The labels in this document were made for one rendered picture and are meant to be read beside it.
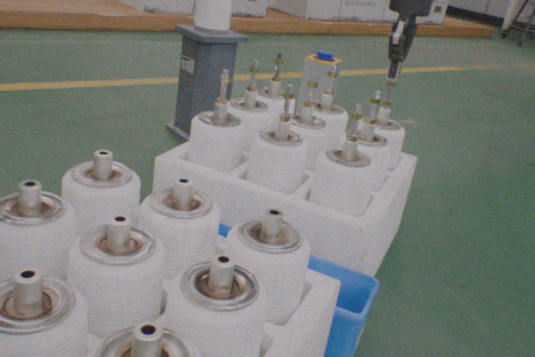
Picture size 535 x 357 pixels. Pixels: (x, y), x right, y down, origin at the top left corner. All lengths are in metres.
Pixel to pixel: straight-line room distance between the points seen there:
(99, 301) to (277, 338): 0.18
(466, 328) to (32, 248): 0.71
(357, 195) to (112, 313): 0.45
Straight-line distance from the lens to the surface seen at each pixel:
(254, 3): 3.44
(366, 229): 0.86
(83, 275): 0.57
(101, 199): 0.70
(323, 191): 0.89
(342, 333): 0.80
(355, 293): 0.88
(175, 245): 0.66
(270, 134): 0.95
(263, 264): 0.60
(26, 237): 0.63
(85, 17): 2.88
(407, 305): 1.05
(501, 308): 1.14
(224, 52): 1.50
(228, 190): 0.92
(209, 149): 0.95
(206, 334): 0.52
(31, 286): 0.50
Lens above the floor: 0.57
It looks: 22 degrees down
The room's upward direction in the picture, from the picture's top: 9 degrees clockwise
